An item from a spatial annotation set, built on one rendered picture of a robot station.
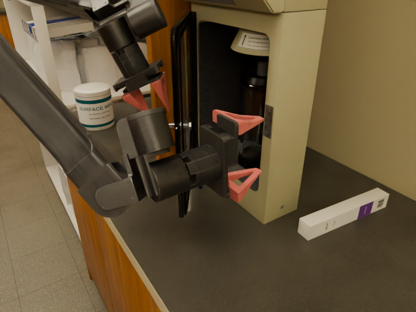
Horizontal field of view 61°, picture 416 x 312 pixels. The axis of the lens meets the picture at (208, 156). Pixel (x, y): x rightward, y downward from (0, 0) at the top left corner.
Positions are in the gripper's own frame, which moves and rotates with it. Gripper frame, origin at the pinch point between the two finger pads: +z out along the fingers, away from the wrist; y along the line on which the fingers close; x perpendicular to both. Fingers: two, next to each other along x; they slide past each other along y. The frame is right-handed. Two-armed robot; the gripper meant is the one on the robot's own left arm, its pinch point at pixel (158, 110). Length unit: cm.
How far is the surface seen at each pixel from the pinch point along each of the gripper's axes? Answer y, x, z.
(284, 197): -17.3, 0.4, 31.5
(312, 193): -23.6, -10.0, 40.5
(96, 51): 48, -103, -13
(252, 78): -20.5, -9.8, 4.6
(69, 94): 69, -95, -1
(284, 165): -20.2, 1.2, 22.7
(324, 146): -33, -37, 43
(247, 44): -22.3, -7.0, -3.7
